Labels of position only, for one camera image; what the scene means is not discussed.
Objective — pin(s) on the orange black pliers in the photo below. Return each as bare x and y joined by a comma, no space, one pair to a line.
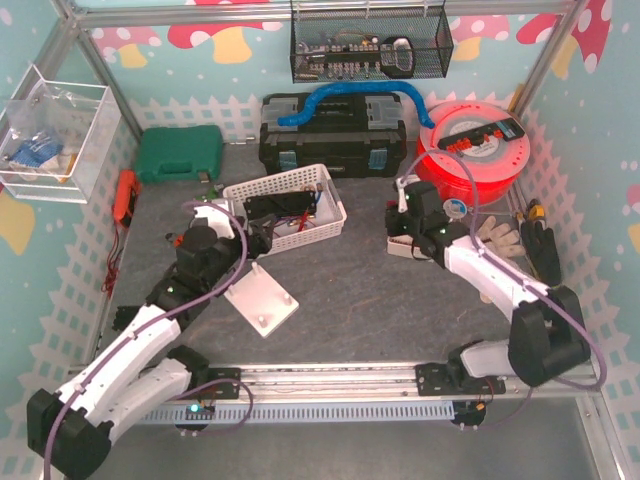
174,239

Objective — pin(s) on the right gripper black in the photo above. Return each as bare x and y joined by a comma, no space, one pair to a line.
395,223

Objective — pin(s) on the clear acrylic wall box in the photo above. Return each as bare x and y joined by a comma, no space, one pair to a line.
84,117

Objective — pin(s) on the grey slotted cable duct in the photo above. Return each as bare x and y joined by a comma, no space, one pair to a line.
227,414

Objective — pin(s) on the white small parts box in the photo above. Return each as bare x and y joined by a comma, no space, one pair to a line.
404,246

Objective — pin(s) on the black bracket on floor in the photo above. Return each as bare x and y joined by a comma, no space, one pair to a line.
124,316

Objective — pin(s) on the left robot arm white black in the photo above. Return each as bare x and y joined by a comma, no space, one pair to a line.
74,427

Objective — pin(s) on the black battery holder in basket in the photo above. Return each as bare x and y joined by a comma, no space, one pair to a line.
288,204

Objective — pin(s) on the black wire mesh basket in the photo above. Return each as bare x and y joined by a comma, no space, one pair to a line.
333,41

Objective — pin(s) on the white plastic perforated basket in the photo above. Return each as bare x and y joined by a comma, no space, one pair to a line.
294,232

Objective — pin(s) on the blue white glove in box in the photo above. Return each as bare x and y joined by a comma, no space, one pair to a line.
40,152

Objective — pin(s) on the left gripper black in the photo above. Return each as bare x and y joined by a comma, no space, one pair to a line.
255,235

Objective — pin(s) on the red multimeter probe leads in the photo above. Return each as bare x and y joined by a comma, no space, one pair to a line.
112,262

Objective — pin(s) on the white work glove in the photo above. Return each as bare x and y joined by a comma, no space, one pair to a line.
502,238

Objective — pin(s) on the green plastic tool case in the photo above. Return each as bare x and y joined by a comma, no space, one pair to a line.
179,154

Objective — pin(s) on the black toolbox with blue latches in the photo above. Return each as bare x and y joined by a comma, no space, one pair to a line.
354,136

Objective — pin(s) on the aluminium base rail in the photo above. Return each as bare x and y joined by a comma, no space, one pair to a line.
378,382

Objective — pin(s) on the yellow black screwdriver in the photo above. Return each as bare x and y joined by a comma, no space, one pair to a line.
534,212

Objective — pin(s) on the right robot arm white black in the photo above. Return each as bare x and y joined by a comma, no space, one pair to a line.
547,336

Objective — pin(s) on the red filament spool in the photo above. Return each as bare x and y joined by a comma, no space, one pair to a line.
489,140

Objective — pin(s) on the orange multimeter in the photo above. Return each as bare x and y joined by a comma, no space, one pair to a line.
127,192

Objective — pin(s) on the green brass valve fitting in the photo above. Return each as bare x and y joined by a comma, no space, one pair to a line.
212,194

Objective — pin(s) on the white peg base plate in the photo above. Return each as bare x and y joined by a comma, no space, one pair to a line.
261,300

